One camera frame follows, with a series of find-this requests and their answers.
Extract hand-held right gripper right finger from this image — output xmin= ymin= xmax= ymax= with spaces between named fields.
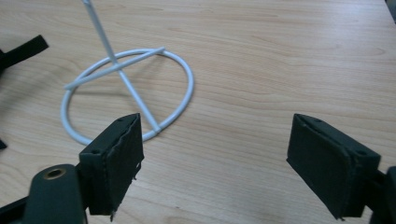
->
xmin=286 ymin=113 xmax=382 ymax=220

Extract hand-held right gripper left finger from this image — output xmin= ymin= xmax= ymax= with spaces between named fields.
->
xmin=78 ymin=112 xmax=145 ymax=222

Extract white wire stand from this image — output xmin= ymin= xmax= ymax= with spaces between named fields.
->
xmin=60 ymin=0 xmax=195 ymax=147

